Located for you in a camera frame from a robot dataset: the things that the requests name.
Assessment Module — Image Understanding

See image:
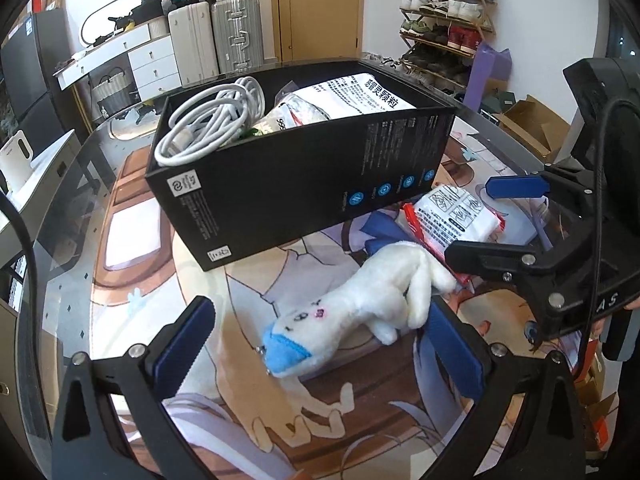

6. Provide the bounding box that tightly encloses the wooden door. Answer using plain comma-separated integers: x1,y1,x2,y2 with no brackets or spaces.
270,0,365,64

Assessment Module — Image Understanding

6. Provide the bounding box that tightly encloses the black cardboard box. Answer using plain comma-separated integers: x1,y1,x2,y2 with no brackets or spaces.
144,60,458,274

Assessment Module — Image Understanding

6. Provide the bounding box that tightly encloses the silver suitcase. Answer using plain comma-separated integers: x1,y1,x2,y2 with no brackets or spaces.
210,0,265,75

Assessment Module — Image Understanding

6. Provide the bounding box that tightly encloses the woven basket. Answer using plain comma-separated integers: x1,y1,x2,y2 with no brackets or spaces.
91,66,139,120

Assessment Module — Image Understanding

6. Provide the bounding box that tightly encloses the dark grey fridge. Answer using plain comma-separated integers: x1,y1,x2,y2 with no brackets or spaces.
0,7,74,137

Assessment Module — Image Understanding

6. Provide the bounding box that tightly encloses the white dresser with drawers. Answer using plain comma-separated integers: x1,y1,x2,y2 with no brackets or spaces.
54,22,182,127

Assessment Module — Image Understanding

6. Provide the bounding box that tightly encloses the green and white packet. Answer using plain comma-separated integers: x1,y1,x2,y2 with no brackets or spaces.
245,92,334,139

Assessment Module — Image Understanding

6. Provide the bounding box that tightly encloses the purple plastic stool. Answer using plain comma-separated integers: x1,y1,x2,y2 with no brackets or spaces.
462,42,514,112

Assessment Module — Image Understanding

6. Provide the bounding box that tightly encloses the printed cartoon mat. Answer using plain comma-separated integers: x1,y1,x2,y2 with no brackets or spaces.
90,125,596,480

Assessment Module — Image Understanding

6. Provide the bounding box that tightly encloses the white suitcase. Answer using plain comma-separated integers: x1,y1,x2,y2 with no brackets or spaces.
167,1,221,86

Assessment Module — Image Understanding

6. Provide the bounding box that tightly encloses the shoe rack with shoes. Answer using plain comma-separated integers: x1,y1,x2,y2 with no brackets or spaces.
396,0,499,97

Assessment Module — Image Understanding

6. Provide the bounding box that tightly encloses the beige cabinet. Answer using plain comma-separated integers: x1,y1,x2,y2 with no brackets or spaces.
0,255,32,413

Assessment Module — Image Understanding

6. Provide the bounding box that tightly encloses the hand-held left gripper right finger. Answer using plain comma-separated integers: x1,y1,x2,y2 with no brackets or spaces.
425,296,588,480

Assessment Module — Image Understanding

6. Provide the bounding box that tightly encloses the white printed packet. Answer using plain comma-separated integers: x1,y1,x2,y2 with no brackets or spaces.
295,74,419,126

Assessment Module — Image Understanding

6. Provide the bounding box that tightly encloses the white electric kettle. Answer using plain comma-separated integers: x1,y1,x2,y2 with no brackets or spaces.
0,130,36,192

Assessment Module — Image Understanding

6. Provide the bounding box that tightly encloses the white cable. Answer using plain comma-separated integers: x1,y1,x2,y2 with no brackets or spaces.
154,76,266,167

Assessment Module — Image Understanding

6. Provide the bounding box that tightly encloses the red and white packet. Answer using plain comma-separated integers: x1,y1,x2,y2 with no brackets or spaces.
395,184,509,284

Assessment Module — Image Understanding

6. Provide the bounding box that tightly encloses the open cardboard box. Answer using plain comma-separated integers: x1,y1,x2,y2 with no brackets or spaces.
494,94,574,164

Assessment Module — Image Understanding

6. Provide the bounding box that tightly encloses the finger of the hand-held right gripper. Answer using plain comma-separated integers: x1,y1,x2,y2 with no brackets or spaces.
485,162,602,217
444,230,602,334

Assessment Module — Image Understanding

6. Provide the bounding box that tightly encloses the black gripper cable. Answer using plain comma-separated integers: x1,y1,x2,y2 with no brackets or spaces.
574,99,640,392

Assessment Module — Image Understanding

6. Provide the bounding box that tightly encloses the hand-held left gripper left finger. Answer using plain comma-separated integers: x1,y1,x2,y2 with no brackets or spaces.
50,295,218,480

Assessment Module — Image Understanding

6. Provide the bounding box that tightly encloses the white plush toy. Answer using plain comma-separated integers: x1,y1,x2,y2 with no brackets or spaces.
257,240,458,380

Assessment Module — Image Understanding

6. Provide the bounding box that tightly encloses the white side table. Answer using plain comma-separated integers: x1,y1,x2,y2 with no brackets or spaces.
0,129,101,272

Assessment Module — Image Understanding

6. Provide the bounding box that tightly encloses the oval mirror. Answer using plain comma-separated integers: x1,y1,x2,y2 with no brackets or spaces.
80,0,146,50

